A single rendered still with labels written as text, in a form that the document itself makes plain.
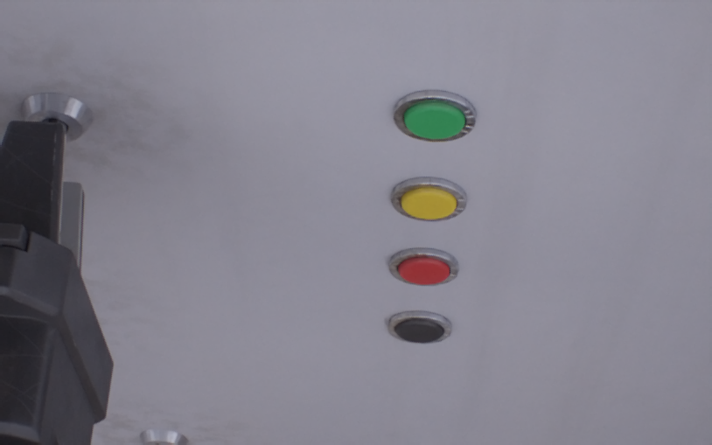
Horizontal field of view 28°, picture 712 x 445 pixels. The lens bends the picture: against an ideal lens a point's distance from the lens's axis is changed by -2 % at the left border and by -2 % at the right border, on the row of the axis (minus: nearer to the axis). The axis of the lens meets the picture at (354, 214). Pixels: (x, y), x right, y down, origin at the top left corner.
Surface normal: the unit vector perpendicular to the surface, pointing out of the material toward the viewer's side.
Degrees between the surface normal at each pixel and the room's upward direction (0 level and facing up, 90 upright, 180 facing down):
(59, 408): 90
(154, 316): 90
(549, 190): 90
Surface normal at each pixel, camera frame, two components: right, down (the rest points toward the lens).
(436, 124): -0.07, 0.87
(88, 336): 1.00, 0.06
